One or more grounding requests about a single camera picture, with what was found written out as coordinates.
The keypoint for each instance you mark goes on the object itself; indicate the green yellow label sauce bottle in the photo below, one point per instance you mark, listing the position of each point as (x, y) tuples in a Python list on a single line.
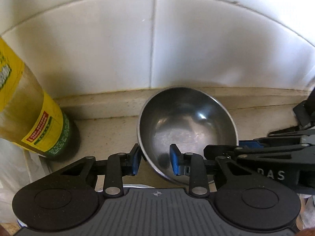
[(30, 118)]

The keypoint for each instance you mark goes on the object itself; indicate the white rose plate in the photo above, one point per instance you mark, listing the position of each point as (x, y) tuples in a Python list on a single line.
[(114, 190)]

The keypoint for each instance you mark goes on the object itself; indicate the steel bowl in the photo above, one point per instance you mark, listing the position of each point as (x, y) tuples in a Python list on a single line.
[(187, 117)]

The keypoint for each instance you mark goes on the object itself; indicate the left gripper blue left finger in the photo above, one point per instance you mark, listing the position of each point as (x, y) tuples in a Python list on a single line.
[(127, 163)]

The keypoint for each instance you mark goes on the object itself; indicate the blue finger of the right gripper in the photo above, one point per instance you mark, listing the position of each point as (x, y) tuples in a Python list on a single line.
[(251, 144), (299, 153)]

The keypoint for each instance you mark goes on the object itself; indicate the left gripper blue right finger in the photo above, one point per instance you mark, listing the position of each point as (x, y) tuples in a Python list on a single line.
[(185, 163)]

